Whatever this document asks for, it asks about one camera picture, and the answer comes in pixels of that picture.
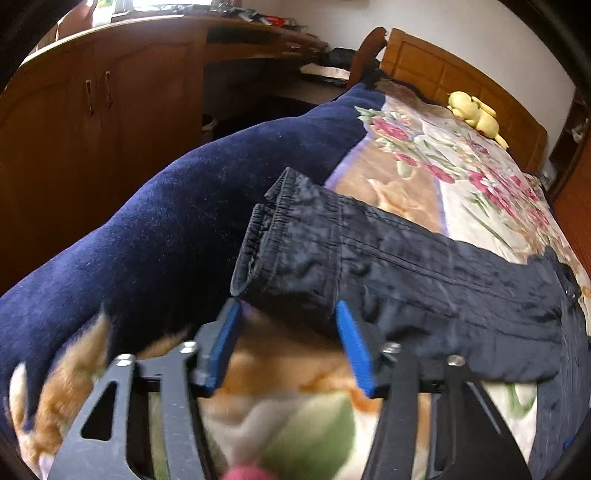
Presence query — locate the wooden louvered wardrobe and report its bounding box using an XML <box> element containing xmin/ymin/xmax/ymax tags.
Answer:
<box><xmin>549</xmin><ymin>89</ymin><xmax>591</xmax><ymax>274</ymax></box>

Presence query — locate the wooden headboard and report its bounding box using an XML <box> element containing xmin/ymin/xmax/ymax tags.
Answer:
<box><xmin>381</xmin><ymin>29</ymin><xmax>548</xmax><ymax>173</ymax></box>

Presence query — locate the wooden desk cabinet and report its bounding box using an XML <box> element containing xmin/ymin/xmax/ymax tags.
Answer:
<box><xmin>1</xmin><ymin>15</ymin><xmax>325</xmax><ymax>289</ymax></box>

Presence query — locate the floral blanket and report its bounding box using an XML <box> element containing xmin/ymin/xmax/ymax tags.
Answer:
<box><xmin>1</xmin><ymin>79</ymin><xmax>590</xmax><ymax>479</ymax></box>

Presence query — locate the black jacket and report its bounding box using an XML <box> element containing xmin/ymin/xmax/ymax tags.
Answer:
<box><xmin>230</xmin><ymin>169</ymin><xmax>590</xmax><ymax>479</ymax></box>

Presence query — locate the yellow plush toy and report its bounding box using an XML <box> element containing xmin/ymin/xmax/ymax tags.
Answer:
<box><xmin>447</xmin><ymin>91</ymin><xmax>509</xmax><ymax>150</ymax></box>

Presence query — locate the wooden chair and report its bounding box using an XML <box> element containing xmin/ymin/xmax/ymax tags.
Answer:
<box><xmin>346</xmin><ymin>27</ymin><xmax>388</xmax><ymax>90</ymax></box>

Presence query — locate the navy blue bed sheet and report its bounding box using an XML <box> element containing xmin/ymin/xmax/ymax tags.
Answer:
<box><xmin>1</xmin><ymin>84</ymin><xmax>385</xmax><ymax>432</ymax></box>

